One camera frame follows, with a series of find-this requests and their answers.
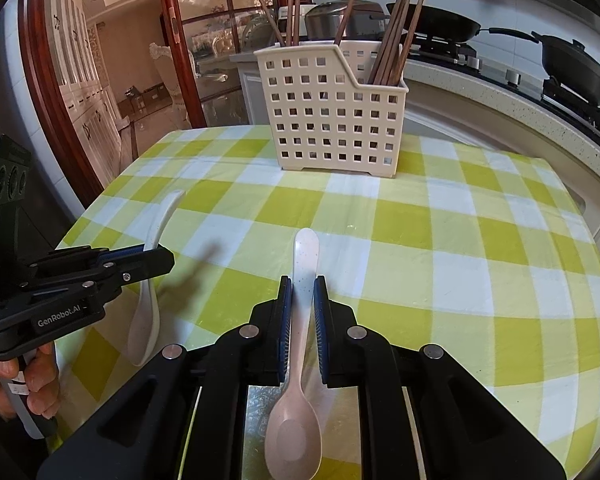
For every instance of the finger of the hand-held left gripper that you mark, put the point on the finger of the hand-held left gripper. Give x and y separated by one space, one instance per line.
70 260
145 265

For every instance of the green checked tablecloth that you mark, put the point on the green checked tablecloth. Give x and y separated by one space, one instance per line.
430 240

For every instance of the bundle of brown chopsticks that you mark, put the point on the bundle of brown chopsticks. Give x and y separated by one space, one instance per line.
395 40

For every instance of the white spoon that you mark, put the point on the white spoon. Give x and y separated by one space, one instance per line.
147 330

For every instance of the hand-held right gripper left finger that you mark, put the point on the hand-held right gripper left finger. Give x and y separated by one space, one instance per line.
284 310

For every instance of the beige speckled spoon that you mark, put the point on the beige speckled spoon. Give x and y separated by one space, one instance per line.
305 255

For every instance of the person's left hand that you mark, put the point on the person's left hand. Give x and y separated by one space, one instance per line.
42 385

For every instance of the wood framed glass door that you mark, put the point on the wood framed glass door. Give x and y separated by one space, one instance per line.
180 35

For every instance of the cream perforated plastic basket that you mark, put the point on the cream perforated plastic basket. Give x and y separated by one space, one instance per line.
330 125

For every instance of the white rice cooker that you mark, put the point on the white rice cooker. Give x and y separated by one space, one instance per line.
305 10

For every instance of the steel pot with lid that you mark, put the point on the steel pot with lid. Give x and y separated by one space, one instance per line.
325 20

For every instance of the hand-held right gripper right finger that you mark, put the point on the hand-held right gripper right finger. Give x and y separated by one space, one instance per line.
322 310

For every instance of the brown wooden chopstick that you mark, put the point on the brown wooden chopstick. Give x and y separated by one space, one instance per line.
347 12
297 10
272 22
290 10

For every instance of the black pan with lid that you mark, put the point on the black pan with lid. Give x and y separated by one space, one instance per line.
575 70

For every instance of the black wok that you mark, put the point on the black wok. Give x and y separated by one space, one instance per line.
440 22

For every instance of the white panelled wardrobe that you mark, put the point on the white panelled wardrobe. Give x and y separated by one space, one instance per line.
80 60

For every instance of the black gas stove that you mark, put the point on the black gas stove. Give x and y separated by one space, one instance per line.
525 87

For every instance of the dark wooden door frame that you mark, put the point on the dark wooden door frame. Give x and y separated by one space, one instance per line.
45 110

